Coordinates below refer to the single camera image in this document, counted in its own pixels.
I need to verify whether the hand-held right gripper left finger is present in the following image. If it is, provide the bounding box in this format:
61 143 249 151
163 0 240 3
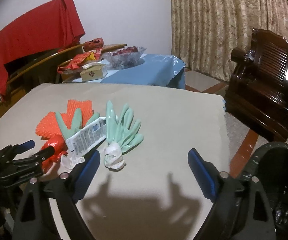
13 150 101 240

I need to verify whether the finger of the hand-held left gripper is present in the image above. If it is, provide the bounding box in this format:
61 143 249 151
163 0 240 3
0 140 36 161
8 146 56 174

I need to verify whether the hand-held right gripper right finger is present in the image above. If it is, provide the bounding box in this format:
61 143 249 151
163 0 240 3
187 149 277 240

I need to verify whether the orange textured silicone glove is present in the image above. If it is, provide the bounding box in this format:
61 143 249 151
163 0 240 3
40 135 69 174

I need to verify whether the white plastic wrap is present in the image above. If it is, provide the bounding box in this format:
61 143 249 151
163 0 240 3
59 154 86 173

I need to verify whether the orange foam fruit net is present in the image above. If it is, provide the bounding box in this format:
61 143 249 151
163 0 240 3
35 111 68 140
66 99 95 128

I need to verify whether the white tissue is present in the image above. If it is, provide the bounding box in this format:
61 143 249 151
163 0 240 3
104 142 127 171

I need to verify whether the white barcode label packet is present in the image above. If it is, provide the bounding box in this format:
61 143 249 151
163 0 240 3
66 117 107 156

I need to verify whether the green rubber glove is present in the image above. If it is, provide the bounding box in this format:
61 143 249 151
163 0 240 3
105 100 144 153
55 108 102 140

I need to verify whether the black trash bin with liner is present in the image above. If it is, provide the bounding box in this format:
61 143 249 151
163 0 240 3
252 141 288 240

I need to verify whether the gold tissue box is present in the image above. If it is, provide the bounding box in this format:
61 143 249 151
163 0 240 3
80 63 108 82

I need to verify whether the dark wooden armchair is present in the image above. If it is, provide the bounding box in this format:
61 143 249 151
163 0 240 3
224 27 288 143

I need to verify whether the red cloth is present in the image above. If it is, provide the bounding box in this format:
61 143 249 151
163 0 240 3
0 0 86 97

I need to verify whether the blue tablecloth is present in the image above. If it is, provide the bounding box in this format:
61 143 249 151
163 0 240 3
61 54 186 90

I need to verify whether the red plastic bag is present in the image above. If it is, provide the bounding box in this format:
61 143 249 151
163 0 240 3
83 38 105 52

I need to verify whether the glass fruit bowl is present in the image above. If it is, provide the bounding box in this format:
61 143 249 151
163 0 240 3
102 46 146 68

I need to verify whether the beige patterned curtain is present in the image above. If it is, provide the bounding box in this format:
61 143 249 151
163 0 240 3
169 0 288 85

